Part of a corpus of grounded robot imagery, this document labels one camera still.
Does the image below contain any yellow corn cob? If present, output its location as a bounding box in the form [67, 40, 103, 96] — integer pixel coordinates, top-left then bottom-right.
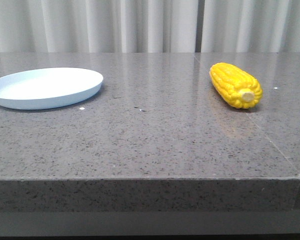
[209, 62, 263, 109]

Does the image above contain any light blue round plate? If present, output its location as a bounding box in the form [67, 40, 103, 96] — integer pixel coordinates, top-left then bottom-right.
[0, 67, 103, 110]

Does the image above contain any white pleated curtain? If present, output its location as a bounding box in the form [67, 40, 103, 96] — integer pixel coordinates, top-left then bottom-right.
[0, 0, 300, 53]

